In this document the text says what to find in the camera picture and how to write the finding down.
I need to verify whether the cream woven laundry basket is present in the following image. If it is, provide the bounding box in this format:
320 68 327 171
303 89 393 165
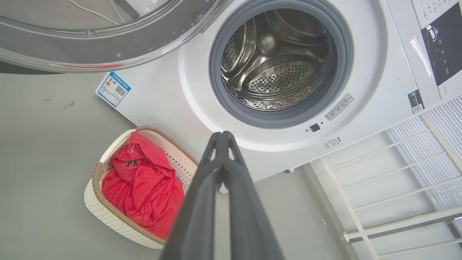
84 126 199 249

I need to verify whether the round black glass washer door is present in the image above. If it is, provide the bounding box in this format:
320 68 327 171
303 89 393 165
0 0 231 74

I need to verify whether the black QR code sticker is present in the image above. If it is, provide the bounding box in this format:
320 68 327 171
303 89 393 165
408 90 425 114

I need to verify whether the white metal frame rack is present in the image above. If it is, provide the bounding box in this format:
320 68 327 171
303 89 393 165
321 96 462 260

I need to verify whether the blue energy label sticker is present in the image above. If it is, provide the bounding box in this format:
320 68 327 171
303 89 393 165
95 71 131 108

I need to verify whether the white warning sticker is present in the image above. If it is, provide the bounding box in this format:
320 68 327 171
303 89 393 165
325 93 354 121

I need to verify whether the black washer control panel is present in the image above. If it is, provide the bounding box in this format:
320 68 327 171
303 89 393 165
420 3 462 86

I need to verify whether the small printed text label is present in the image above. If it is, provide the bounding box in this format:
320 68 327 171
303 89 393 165
323 136 341 150

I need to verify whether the white front-load washing machine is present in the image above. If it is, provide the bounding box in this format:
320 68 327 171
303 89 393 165
96 0 462 183

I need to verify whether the red garment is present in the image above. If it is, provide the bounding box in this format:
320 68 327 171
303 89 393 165
102 131 185 240

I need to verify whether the perforated steel washer drum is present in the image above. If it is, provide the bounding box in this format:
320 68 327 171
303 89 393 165
220 9 331 112

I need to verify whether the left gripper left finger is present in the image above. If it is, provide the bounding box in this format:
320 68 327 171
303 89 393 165
159 132 224 260

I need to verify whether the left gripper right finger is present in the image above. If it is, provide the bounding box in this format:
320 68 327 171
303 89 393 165
222 131 286 260

